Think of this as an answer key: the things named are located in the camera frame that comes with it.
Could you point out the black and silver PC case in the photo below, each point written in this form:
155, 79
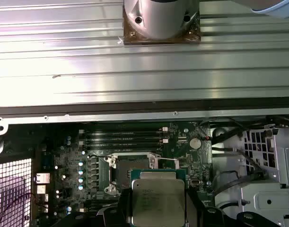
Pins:
144, 117

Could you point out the round silver coin battery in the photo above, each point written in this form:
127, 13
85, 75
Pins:
195, 143

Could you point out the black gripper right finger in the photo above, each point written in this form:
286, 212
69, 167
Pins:
191, 208

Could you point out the silver metal drive cage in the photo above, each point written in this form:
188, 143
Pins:
265, 194

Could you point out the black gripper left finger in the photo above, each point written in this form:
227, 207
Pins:
126, 208

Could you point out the RAM slot with white clips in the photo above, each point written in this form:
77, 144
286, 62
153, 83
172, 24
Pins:
123, 142
123, 131

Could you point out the CPU socket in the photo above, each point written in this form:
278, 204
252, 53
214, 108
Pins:
134, 164

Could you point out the square brown base plate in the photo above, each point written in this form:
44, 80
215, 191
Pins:
134, 39

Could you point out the green motherboard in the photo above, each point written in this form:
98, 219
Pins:
175, 147

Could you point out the silver-topped CPU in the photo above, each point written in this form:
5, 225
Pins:
158, 198

